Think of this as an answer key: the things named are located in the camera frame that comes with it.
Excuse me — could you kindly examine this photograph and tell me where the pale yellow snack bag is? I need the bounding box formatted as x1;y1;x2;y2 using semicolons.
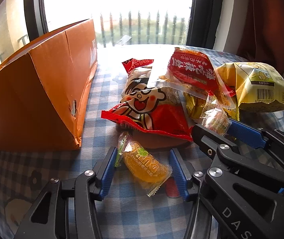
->
217;62;284;113

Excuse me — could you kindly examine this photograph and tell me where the red cartoon boy snack bag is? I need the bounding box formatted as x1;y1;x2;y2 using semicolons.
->
101;58;192;141

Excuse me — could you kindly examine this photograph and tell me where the red clear noodle snack bag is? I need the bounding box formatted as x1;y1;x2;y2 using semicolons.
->
147;47;239;120

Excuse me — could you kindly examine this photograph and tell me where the yellow crispy snack packet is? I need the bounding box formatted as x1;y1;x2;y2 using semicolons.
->
183;92;206;122

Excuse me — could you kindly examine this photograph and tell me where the small clear candy wrapper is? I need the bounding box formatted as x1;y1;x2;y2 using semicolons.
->
199;96;231;136

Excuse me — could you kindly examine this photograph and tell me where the orange jelly candy packet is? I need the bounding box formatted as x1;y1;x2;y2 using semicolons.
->
115;132;172;197

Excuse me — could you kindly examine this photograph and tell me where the dark red curtain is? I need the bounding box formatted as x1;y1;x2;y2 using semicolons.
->
237;0;284;74

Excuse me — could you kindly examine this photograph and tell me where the orange cardboard box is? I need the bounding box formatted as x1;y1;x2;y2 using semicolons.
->
0;19;98;152

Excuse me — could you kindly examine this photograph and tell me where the balcony metal railing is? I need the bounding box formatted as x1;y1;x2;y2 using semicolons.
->
95;11;188;48

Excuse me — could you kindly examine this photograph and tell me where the black window frame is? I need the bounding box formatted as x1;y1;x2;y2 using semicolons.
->
23;0;48;41

